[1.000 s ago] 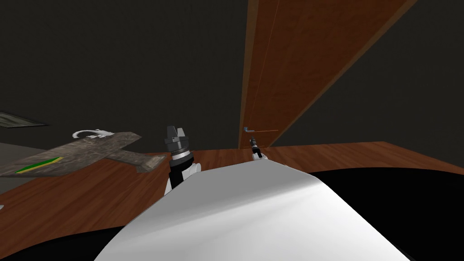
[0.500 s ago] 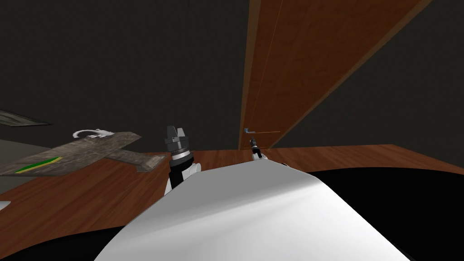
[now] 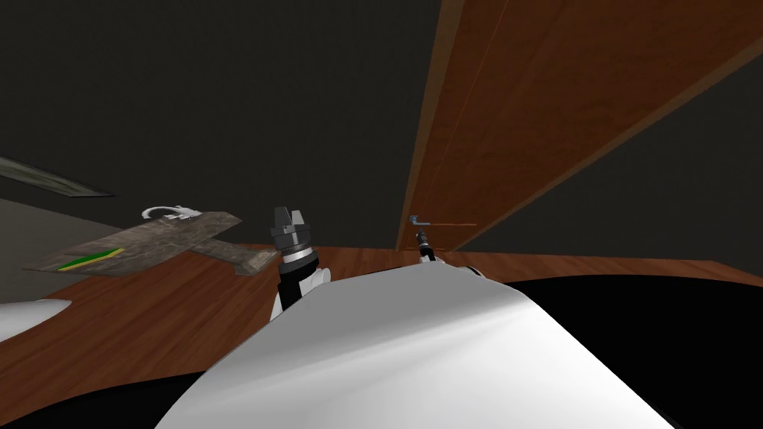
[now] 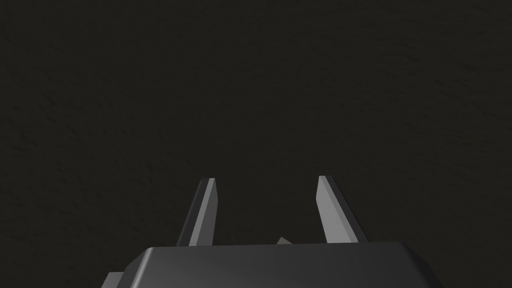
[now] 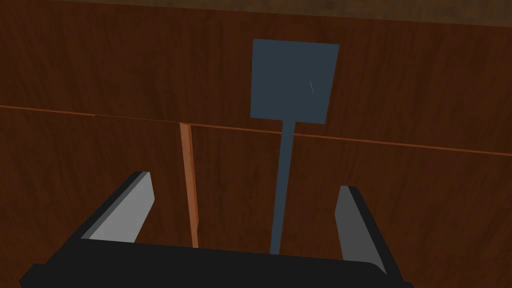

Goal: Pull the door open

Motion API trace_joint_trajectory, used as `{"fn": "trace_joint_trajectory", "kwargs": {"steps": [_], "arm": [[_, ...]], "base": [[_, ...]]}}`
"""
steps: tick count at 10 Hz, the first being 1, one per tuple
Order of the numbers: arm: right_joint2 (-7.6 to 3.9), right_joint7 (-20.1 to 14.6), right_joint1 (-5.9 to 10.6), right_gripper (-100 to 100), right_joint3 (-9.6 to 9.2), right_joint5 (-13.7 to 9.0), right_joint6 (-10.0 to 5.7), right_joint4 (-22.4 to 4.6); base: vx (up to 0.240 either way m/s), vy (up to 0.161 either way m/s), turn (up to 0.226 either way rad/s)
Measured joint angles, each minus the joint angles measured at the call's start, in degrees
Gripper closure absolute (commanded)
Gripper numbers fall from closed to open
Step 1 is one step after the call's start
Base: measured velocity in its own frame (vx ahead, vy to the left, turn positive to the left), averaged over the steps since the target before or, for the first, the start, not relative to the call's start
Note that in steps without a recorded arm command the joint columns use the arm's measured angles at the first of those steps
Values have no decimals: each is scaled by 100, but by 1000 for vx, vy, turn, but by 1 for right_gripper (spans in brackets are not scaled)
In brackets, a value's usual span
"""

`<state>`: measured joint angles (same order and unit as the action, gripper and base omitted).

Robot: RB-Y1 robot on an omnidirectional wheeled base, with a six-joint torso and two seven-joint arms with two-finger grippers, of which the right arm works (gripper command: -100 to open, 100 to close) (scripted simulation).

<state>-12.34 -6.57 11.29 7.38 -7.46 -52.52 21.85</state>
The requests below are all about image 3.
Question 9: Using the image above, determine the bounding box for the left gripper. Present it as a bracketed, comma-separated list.
[270, 206, 312, 254]

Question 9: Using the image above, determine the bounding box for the grey stone counter with faucet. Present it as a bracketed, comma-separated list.
[22, 205, 282, 279]

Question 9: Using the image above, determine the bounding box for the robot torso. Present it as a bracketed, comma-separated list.
[153, 229, 677, 429]

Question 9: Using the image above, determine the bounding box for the brown wooden door leaf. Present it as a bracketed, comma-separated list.
[396, 0, 763, 252]

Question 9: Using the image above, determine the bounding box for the white rounded fixture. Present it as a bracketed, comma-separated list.
[0, 297, 73, 344]

